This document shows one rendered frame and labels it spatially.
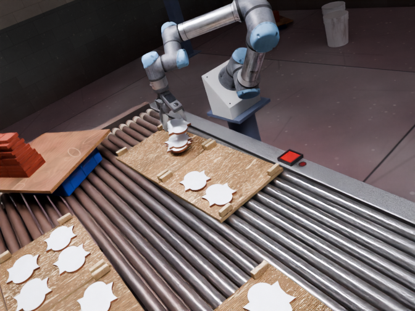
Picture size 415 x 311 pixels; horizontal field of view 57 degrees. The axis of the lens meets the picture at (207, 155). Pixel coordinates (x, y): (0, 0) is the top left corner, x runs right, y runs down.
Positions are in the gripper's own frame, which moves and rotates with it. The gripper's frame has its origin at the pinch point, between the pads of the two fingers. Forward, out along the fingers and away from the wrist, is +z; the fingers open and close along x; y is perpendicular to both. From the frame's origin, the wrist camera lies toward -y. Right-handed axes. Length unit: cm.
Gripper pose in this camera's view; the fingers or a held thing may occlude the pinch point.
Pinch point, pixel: (176, 126)
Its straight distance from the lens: 180.7
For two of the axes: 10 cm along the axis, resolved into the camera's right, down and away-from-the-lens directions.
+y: -4.8, -3.6, 8.0
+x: -8.3, 4.7, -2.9
